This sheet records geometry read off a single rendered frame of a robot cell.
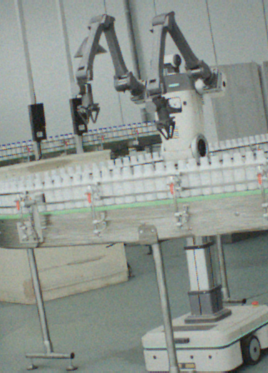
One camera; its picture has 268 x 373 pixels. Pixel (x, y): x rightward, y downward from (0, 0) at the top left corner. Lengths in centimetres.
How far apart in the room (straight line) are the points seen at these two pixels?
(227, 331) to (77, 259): 383
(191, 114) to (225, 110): 544
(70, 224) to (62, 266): 378
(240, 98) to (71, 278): 316
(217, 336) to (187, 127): 110
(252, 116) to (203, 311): 578
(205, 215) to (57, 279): 427
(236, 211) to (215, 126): 612
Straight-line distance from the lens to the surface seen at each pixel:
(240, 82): 1092
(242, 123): 1086
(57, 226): 502
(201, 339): 516
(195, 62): 511
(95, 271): 894
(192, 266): 540
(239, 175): 448
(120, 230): 481
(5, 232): 531
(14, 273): 869
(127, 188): 478
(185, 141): 528
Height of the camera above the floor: 135
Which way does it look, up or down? 3 degrees down
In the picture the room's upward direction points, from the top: 9 degrees counter-clockwise
